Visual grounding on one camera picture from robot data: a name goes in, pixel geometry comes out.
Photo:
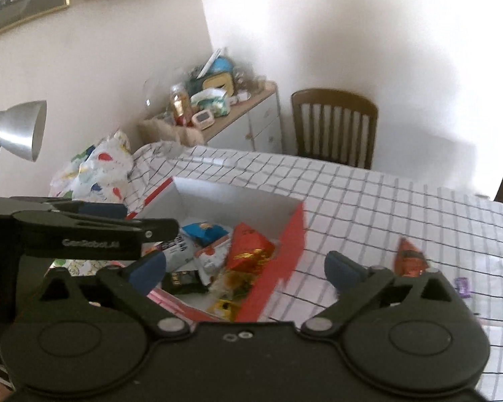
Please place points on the red gold snack bag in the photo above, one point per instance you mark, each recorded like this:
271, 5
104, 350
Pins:
247, 247

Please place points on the silver desk lamp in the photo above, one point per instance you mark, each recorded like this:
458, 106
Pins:
19, 130

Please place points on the white kitchen timer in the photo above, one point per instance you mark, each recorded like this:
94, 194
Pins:
203, 119

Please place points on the small purple wrapper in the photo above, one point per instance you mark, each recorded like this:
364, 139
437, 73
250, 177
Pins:
463, 286

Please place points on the green white tissue pack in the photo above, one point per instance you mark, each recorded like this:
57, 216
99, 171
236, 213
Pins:
211, 101

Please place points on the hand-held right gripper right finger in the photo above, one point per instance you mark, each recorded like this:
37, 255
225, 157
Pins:
343, 274

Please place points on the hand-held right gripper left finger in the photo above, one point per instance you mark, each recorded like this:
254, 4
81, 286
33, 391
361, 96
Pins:
151, 270

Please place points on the clear glass dome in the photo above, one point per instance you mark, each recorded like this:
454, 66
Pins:
159, 92

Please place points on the checked white tablecloth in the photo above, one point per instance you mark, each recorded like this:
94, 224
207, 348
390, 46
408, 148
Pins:
381, 209

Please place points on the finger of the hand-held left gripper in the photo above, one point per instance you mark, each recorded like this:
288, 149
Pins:
102, 210
159, 228

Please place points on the yellow snack packet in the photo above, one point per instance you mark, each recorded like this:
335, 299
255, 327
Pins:
224, 310

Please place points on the white orange snack packet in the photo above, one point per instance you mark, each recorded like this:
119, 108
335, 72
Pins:
209, 259

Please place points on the brown-red chip bag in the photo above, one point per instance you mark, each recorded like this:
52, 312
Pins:
408, 255

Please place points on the blue snack packet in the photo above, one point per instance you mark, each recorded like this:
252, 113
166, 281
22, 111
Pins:
203, 232

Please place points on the glass jar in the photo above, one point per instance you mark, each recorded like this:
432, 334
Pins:
180, 104

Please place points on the wooden chair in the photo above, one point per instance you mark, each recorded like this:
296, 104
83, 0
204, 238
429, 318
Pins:
335, 125

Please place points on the dark small snack packet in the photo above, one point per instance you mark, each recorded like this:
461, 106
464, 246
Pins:
182, 281

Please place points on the yellow blue container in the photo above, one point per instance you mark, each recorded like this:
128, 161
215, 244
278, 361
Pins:
218, 76

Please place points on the white noodle snack packet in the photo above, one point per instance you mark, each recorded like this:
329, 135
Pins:
180, 251

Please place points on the red cardboard box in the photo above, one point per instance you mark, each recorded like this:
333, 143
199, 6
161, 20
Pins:
234, 201

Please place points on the white wooden-top sideboard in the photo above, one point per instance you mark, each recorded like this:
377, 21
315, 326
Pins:
260, 121

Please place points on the colourful printed plastic bag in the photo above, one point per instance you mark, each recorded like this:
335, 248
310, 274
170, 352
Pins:
96, 167

